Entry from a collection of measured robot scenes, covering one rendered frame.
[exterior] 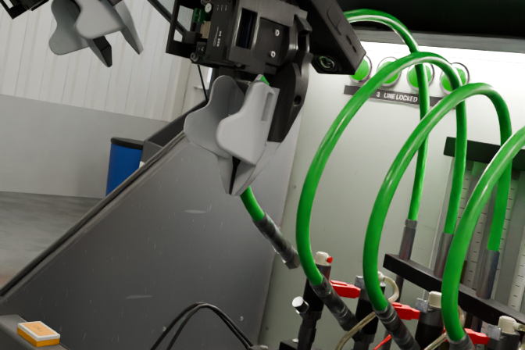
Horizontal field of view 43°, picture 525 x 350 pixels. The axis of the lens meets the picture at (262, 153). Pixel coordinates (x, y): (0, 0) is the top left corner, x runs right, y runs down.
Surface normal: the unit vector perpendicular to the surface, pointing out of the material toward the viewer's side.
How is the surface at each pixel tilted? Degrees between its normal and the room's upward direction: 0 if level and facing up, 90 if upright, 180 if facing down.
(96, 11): 67
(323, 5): 86
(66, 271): 90
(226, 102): 87
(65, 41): 90
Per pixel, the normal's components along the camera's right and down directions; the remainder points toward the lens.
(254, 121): 0.71, 0.22
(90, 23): 0.43, -0.28
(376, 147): -0.67, -0.09
